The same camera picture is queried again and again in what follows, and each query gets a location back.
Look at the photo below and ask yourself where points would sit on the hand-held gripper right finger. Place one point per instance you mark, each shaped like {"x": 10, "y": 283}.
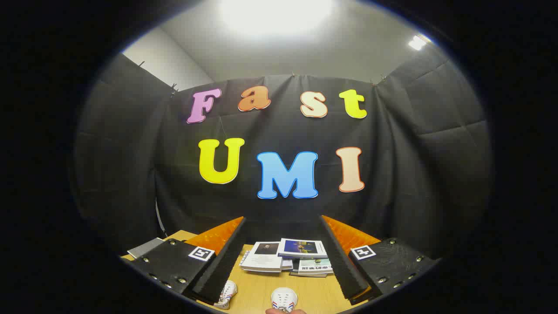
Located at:
{"x": 342, "y": 261}

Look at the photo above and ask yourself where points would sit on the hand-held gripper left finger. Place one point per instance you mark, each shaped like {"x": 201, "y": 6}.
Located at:
{"x": 226, "y": 261}

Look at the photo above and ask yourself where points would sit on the white striped canvas shoe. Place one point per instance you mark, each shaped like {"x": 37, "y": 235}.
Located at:
{"x": 227, "y": 291}
{"x": 283, "y": 298}

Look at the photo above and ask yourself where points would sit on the beige fabric storage box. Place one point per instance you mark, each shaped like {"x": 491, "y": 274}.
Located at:
{"x": 146, "y": 247}

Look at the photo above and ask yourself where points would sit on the green and white book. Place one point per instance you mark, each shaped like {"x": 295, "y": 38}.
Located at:
{"x": 316, "y": 266}

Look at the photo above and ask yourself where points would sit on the white book with portrait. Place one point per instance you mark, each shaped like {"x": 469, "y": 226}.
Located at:
{"x": 263, "y": 259}

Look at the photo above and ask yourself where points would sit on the blue cover book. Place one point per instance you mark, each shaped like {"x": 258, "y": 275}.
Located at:
{"x": 301, "y": 247}

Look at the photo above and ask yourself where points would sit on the small ceiling light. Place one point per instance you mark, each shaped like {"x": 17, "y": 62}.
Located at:
{"x": 417, "y": 42}

